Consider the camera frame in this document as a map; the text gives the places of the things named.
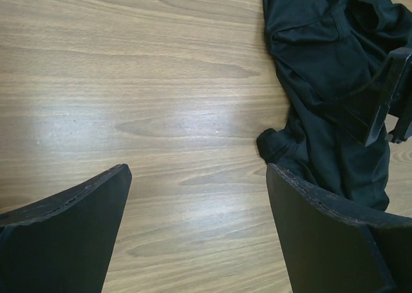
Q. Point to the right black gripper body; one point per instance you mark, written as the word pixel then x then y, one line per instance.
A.
pixel 392 96

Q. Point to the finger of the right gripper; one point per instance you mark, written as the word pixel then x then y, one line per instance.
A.
pixel 362 112

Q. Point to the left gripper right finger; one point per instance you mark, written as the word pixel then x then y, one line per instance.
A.
pixel 331 244

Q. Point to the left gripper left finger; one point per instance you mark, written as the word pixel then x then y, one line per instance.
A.
pixel 64 243

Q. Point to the black t shirt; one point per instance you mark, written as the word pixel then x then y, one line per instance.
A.
pixel 324 50

